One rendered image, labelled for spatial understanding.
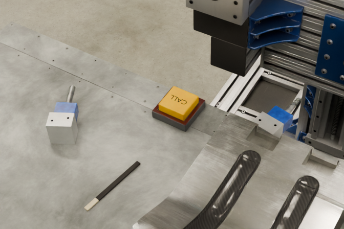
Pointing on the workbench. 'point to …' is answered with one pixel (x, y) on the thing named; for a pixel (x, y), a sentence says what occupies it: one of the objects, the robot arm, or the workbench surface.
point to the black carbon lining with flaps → (218, 214)
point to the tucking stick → (111, 186)
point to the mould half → (281, 181)
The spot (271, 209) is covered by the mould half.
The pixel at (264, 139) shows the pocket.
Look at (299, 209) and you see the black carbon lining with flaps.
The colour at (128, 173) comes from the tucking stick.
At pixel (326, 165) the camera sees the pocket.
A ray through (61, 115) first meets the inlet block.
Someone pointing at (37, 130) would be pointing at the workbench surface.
